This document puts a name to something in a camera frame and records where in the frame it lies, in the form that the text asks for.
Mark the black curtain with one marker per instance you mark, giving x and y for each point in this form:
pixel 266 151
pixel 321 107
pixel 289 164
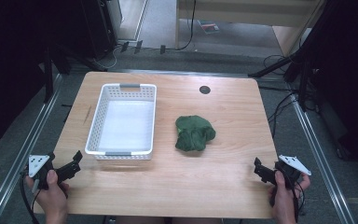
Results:
pixel 9 62
pixel 348 77

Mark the black round table grommet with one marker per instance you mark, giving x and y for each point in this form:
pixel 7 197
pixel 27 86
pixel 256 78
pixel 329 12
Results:
pixel 204 90

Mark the person's left hand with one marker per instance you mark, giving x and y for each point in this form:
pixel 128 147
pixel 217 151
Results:
pixel 52 196

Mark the black tripod stand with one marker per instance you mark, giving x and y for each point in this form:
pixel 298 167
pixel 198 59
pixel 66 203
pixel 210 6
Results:
pixel 279 63

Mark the metal floor rail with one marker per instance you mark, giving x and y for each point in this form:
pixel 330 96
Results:
pixel 18 158
pixel 320 161

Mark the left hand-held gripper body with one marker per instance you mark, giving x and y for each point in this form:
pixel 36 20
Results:
pixel 38 165

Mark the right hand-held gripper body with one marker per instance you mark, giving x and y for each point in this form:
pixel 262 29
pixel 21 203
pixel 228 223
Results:
pixel 290 168

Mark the red and grey book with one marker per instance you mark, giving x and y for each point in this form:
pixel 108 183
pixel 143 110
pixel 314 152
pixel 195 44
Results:
pixel 209 26

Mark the black cabinet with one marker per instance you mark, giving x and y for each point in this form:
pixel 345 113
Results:
pixel 99 28

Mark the white plastic basket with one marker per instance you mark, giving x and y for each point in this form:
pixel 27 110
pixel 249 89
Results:
pixel 127 124

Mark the person's right hand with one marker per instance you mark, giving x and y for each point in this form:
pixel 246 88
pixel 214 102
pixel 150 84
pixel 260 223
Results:
pixel 283 199

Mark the light wooden furniture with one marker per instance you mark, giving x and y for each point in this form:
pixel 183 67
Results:
pixel 248 12

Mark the green cloth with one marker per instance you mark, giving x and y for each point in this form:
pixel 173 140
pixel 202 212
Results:
pixel 194 133

